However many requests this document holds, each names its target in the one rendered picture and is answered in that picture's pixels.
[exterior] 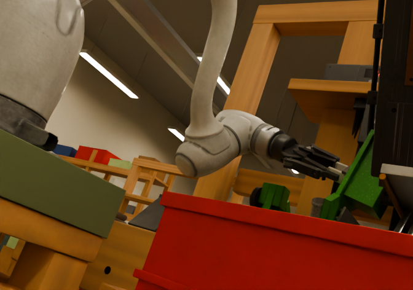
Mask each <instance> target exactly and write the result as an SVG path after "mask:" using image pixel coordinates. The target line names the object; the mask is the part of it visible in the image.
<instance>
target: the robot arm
mask: <svg viewBox="0 0 413 290"><path fill-rule="evenodd" d="M90 1H92V0H0V129H2V130H4V131H6V132H8V133H10V134H12V135H14V136H16V137H18V138H20V139H22V140H24V141H26V142H28V143H30V144H32V145H35V146H37V147H39V148H41V149H43V150H45V151H47V152H49V153H51V154H53V155H55V156H57V157H59V156H58V155H57V154H55V153H54V152H52V150H54V149H55V148H56V146H57V143H58V137H57V136H55V135H54V134H52V133H50V132H48V131H46V130H45V128H46V125H47V122H48V121H49V119H50V116H51V115H52V113H53V111H54V109H55V108H56V106H57V104H58V103H59V101H60V99H61V97H62V95H63V93H64V91H65V89H66V86H67V84H68V82H69V80H70V78H71V75H72V73H73V71H74V68H75V66H76V63H77V60H78V58H79V55H80V52H81V49H82V45H83V41H84V31H85V19H84V11H83V9H82V7H83V6H85V5H86V4H88V3H89V2H90ZM211 6H212V19H211V26H210V31H209V34H208V38H207V40H206V44H205V48H204V51H203V55H202V59H201V62H200V66H199V70H198V73H197V77H196V79H195V83H194V88H193V91H192V97H191V122H190V125H189V126H188V127H187V128H186V131H185V137H184V140H183V143H182V144H181V145H180V146H179V148H178V150H177V151H176V155H175V162H176V166H177V167H178V169H179V170H180V172H182V174H184V175H186V176H189V177H195V178H200V177H203V176H207V175H209V174H212V173H214V172H215V171H218V170H220V169H221V168H223V167H224V166H226V165H227V164H229V163H230V162H231V161H232V160H233V159H234V158H236V157H238V156H240V155H244V154H249V153H250V152H252V153H255V154H256V155H260V156H261V157H264V158H266V159H268V160H273V159H274V160H276V161H278V162H281V163H283V167H284V168H288V169H292V170H294V171H297V172H300V173H302V174H305V175H307V176H310V177H312V178H315V179H319V178H320V177H322V179H321V180H323V181H324V180H326V178H329V179H331V180H333V181H335V182H338V183H339V184H340V183H341V182H342V180H343V178H344V176H345V174H342V170H344V169H345V168H347V167H348V166H347V165H344V164H343V163H340V157H338V156H336V155H334V154H332V153H330V152H328V151H326V150H324V149H321V148H319V147H318V146H316V145H315V144H313V143H312V144H310V146H309V147H306V146H304V145H301V144H298V143H297V141H296V139H295V138H293V137H292V136H289V135H286V134H285V133H284V131H283V130H281V129H279V128H276V127H274V126H271V125H270V124H267V123H265V122H263V121H262V120H261V119H260V118H258V117H256V116H254V115H252V114H249V113H247V112H243V111H239V110H234V109H226V110H223V111H221V112H220V113H219V114H218V115H217V116H216V117H214V115H213V110H212V100H213V94H214V90H215V87H216V84H217V81H218V77H219V74H220V72H221V68H222V65H223V63H224V59H225V57H226V53H227V50H228V48H229V44H230V41H231V39H232V35H233V32H234V27H235V21H236V15H237V0H211ZM59 158H61V157H59ZM61 159H62V158H61ZM314 173H315V174H314Z"/></svg>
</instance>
